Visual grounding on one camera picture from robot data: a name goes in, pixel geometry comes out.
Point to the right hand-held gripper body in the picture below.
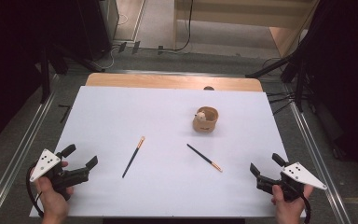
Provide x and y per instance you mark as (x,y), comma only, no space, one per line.
(301,175)

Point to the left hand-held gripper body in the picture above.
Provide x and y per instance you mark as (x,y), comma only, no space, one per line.
(45,163)

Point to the dark blue orange-tipped chopstick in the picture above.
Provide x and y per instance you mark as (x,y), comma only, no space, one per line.
(133,157)
(203,157)

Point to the wooden chopstick holder cup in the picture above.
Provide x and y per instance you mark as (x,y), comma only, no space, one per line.
(205,124)

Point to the person's right hand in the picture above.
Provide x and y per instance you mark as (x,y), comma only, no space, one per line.
(289,211)

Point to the person's left hand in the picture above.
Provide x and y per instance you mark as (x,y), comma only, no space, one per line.
(54,207)

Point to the black metal stand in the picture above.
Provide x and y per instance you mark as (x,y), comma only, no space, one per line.
(299,87)
(45,77)

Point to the white table sheet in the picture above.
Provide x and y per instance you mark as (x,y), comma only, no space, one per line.
(167,193)

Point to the dark round table grommet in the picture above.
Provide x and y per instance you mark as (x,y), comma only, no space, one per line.
(209,88)

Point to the black curtain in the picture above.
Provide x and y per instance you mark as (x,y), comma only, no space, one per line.
(348,77)
(9,62)

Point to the wooden table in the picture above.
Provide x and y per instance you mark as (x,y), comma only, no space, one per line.
(167,81)

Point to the black cabinet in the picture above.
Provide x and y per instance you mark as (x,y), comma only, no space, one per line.
(96,28)

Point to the light wooden furniture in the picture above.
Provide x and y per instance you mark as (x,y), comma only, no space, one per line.
(245,14)

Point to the metal floor rail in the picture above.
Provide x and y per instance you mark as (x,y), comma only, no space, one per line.
(18,158)
(317,155)

